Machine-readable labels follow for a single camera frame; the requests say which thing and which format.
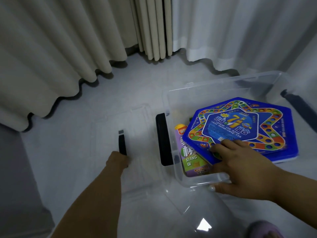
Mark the black lid latch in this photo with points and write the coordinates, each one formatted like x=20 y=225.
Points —
x=122 y=143

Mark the person's right forearm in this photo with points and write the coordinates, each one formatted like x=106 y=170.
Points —
x=297 y=193

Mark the person's right hand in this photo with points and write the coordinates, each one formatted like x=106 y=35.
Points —
x=247 y=171

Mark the person's left forearm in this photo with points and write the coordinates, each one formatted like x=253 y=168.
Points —
x=94 y=205

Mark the person's right thumb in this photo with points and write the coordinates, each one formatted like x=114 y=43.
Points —
x=221 y=188

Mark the purple board game box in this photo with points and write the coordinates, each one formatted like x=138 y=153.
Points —
x=192 y=163

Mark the grey furniture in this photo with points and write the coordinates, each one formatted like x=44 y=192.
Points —
x=17 y=190

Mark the person's left hand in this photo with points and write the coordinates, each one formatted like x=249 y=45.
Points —
x=117 y=162

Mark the black box latch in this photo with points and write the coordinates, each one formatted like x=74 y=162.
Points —
x=301 y=110
x=164 y=138

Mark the white sheer curtain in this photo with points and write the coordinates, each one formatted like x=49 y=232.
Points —
x=235 y=29

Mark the clear plastic box lid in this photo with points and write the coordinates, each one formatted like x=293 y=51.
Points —
x=138 y=175

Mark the clear plastic storage box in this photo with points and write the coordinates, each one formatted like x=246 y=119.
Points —
x=178 y=171

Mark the blue hexagonal game board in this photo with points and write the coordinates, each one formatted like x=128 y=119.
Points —
x=267 y=126

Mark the pink slipper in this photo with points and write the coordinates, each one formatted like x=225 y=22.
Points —
x=262 y=229

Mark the beige curtain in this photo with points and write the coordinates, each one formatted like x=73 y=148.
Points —
x=154 y=24
x=49 y=47

